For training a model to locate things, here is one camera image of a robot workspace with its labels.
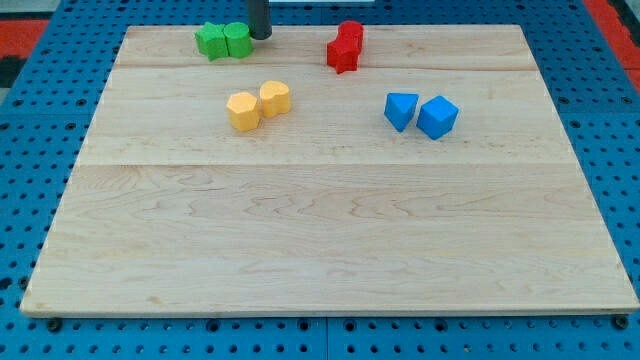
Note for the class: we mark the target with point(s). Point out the yellow hexagon block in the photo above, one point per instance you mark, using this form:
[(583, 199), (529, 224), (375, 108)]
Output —
[(243, 111)]

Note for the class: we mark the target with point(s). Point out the red star block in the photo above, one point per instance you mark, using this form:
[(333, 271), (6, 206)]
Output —
[(343, 54)]

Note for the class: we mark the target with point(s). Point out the green star block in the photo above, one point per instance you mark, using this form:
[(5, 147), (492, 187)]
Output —
[(211, 41)]

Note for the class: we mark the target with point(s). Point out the light wooden board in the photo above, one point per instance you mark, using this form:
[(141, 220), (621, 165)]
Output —
[(327, 210)]

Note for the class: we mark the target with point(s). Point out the yellow heart block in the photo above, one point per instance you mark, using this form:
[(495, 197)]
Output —
[(275, 98)]

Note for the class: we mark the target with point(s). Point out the blue triangle block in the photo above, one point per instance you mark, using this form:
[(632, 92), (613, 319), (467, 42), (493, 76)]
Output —
[(400, 108)]

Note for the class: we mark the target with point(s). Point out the blue cube block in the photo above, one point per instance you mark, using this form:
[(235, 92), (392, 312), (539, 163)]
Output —
[(437, 117)]

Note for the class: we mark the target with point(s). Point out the red rounded block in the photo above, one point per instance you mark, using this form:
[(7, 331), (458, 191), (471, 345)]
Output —
[(351, 30)]

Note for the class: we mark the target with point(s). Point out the green cylinder block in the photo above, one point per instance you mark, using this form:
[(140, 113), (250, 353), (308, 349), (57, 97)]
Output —
[(238, 39)]

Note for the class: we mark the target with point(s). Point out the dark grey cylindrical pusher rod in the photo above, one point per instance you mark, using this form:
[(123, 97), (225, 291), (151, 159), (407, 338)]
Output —
[(259, 19)]

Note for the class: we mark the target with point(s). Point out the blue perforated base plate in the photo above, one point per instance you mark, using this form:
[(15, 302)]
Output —
[(49, 107)]

